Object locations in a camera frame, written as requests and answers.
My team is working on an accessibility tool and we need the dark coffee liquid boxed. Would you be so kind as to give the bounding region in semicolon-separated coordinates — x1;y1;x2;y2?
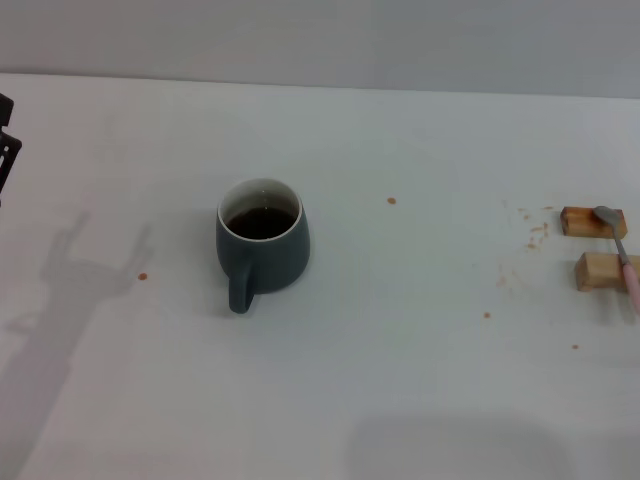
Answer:
223;206;299;242

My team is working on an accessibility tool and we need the light wooden block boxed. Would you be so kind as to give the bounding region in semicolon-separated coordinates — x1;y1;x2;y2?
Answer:
573;252;640;294

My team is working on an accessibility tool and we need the pink handled metal spoon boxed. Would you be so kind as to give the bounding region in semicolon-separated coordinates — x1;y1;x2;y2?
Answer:
592;205;640;316

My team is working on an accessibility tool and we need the dark grey ceramic cup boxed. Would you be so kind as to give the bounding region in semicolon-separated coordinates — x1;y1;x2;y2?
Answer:
215;177;311;315

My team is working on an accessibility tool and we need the stained brown wooden block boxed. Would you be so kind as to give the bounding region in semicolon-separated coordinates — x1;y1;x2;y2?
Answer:
560;205;629;240

